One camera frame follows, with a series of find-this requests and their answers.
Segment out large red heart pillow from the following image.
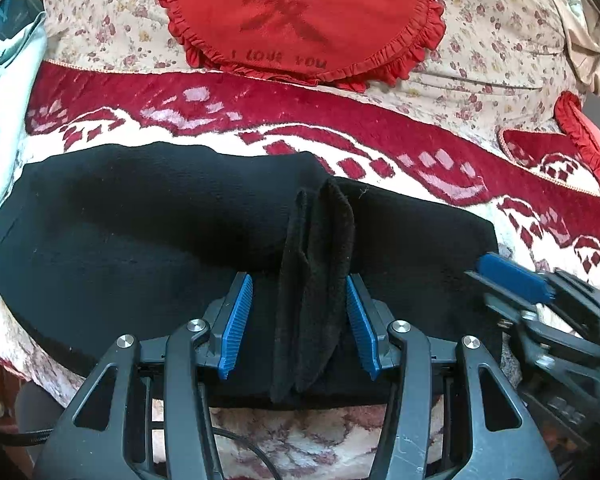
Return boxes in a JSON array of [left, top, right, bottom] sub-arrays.
[[158, 0, 445, 93]]

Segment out black pants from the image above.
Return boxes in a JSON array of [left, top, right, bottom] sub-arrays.
[[0, 143, 502, 410]]

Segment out red and white plush blanket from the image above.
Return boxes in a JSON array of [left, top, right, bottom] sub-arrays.
[[0, 62, 600, 479]]

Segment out grey fleece jacket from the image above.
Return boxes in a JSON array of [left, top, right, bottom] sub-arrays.
[[0, 13, 47, 203]]

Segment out beige curtain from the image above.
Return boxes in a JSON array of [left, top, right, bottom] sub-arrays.
[[553, 0, 600, 96]]

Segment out floral beige quilt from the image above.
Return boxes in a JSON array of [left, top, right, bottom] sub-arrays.
[[43, 0, 583, 144]]

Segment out teal bag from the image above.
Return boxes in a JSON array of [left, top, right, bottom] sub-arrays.
[[0, 0, 43, 40]]

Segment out small red ruffled pillow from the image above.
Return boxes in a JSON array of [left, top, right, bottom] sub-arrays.
[[554, 91, 600, 186]]

